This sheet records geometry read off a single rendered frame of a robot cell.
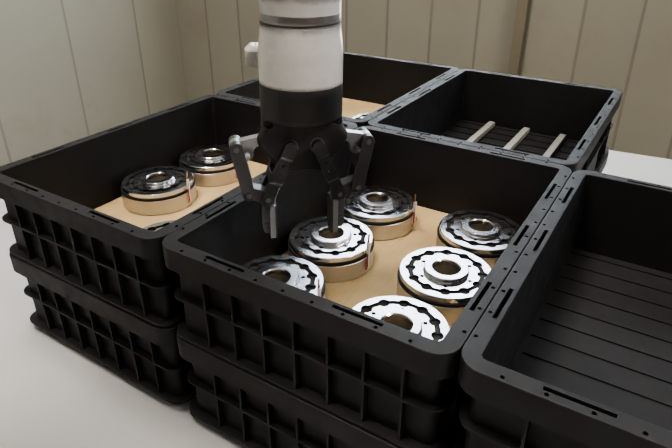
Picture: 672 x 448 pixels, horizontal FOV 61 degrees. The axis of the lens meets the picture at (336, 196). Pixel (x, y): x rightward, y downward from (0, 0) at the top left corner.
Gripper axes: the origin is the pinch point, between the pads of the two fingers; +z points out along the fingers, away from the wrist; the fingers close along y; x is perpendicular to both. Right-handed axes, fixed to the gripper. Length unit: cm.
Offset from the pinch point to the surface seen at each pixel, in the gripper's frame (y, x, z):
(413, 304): 9.9, -6.7, 7.1
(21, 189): -29.8, 13.9, 0.7
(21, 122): -87, 196, 50
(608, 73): 142, 143, 26
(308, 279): 0.4, -0.4, 7.1
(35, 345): -33.4, 15.4, 23.8
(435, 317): 11.3, -9.1, 7.0
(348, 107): 20, 66, 10
